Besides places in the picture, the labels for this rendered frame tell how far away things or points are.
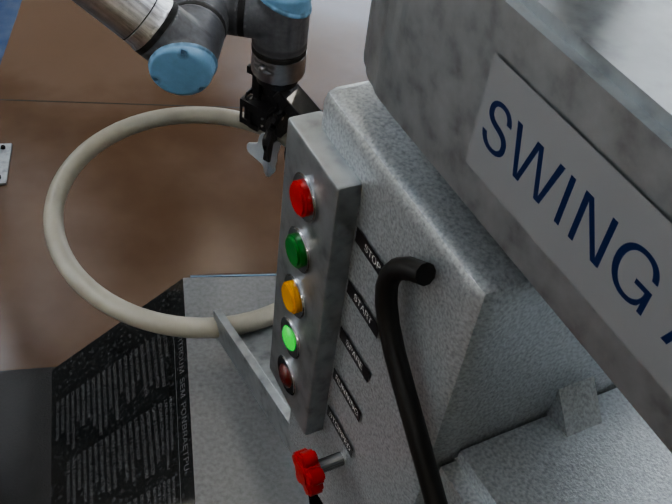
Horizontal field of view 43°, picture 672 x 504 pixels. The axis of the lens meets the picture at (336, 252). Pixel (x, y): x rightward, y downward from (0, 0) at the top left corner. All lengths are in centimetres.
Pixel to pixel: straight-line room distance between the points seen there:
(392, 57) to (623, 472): 31
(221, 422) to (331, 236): 71
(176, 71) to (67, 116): 191
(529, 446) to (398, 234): 18
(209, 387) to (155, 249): 138
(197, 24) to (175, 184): 160
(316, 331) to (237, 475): 58
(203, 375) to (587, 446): 78
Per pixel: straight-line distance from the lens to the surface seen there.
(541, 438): 60
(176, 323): 123
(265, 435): 123
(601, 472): 59
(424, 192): 49
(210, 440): 122
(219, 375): 128
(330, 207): 55
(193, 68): 124
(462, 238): 47
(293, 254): 61
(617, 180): 34
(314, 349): 65
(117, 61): 340
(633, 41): 36
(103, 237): 266
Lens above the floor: 186
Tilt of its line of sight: 45 degrees down
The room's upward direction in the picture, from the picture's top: 8 degrees clockwise
